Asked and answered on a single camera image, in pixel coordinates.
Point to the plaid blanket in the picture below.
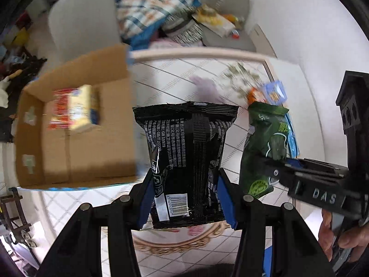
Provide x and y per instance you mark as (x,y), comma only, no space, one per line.
(150,8)

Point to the blue white snack packet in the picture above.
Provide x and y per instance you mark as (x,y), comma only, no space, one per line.
(274,92)

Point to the orange snack packet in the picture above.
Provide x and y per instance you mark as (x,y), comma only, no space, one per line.
(256,95)

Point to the yellow snack packet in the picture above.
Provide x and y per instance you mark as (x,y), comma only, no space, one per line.
(83,108)

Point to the green snack bag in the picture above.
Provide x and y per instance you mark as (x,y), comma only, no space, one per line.
(266,144)

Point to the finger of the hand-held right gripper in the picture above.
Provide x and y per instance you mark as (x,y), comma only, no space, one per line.
(278,174)
(305,164)

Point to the grey sofa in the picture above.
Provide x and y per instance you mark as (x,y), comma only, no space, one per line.
(83,20)

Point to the pink cloth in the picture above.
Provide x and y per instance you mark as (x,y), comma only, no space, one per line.
(167,44)

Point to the black snack bag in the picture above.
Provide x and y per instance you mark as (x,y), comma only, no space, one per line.
(187,161)

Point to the yellow white plastic packet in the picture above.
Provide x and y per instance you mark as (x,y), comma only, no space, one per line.
(214,20)

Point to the person's right hand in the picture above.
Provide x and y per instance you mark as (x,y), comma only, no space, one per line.
(353,238)

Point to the blue clear plastic bag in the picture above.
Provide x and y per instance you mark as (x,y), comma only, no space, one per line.
(291,138)

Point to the brown cardboard box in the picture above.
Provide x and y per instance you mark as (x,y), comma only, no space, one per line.
(83,138)

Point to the dark wooden stool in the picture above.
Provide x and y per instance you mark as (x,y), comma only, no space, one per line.
(14,216)

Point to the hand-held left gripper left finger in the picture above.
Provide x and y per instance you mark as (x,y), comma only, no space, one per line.
(146,205)

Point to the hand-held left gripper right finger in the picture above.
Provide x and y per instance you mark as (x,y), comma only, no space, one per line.
(227,205)

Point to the black white striped bag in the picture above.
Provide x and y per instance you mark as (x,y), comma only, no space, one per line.
(184,30)

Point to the red snack packet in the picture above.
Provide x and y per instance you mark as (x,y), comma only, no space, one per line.
(59,111)

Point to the beige board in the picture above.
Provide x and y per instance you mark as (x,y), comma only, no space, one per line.
(263,41)

